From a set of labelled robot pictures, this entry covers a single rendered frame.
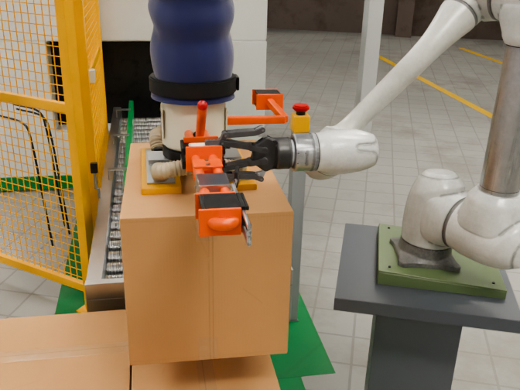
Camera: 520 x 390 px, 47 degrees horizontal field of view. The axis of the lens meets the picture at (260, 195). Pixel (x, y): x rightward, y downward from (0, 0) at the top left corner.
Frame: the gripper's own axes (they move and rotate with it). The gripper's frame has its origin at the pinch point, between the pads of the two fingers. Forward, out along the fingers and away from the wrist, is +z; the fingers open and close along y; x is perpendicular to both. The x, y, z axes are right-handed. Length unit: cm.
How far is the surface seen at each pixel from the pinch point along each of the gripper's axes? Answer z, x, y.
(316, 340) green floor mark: -58, 87, 120
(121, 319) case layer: 24, 35, 66
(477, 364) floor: -122, 60, 120
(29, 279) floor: 77, 159, 120
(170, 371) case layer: 9, 8, 66
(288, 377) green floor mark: -40, 64, 120
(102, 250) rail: 31, 73, 60
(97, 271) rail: 32, 57, 61
